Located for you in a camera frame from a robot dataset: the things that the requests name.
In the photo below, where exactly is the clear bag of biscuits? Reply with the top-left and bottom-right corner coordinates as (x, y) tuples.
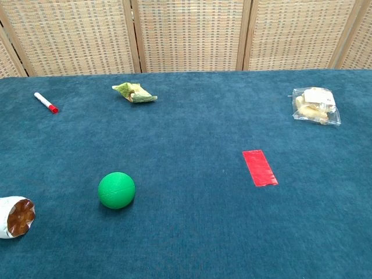
(291, 87), (342, 127)

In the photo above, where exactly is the white labelled tea bottle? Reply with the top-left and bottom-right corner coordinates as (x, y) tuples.
(0, 196), (36, 239)

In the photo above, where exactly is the white marker with red cap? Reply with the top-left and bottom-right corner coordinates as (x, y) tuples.
(34, 92), (59, 115)

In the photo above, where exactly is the crumpled green snack packet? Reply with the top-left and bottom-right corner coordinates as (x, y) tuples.
(112, 82), (158, 104)

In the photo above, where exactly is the woven wooden folding screen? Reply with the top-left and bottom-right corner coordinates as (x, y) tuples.
(0, 0), (372, 78)

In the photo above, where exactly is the blue velvet table cloth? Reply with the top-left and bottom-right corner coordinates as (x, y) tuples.
(0, 69), (372, 279)

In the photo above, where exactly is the green ball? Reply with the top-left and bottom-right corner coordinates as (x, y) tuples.
(98, 171), (137, 210)

